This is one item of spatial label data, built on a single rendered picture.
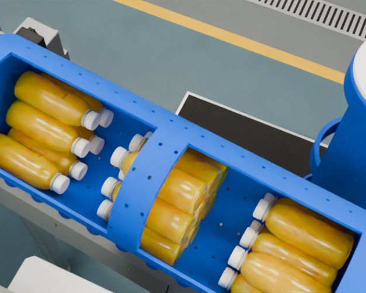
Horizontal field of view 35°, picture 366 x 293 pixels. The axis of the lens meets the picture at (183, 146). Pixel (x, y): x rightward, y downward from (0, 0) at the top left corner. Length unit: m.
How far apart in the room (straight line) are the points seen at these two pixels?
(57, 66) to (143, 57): 1.54
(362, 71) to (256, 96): 1.20
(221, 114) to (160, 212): 1.29
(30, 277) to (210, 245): 0.40
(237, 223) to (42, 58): 0.54
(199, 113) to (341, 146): 0.90
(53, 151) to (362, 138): 0.75
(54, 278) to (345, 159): 0.87
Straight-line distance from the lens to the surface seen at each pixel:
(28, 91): 1.25
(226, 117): 2.35
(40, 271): 1.06
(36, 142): 1.31
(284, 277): 1.08
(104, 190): 1.15
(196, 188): 1.06
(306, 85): 2.67
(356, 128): 1.48
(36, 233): 1.81
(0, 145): 1.28
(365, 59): 1.47
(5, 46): 1.22
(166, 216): 1.09
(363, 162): 1.57
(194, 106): 2.37
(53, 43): 1.70
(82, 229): 1.32
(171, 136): 1.05
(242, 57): 2.71
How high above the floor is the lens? 2.15
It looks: 62 degrees down
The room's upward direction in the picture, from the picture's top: 2 degrees clockwise
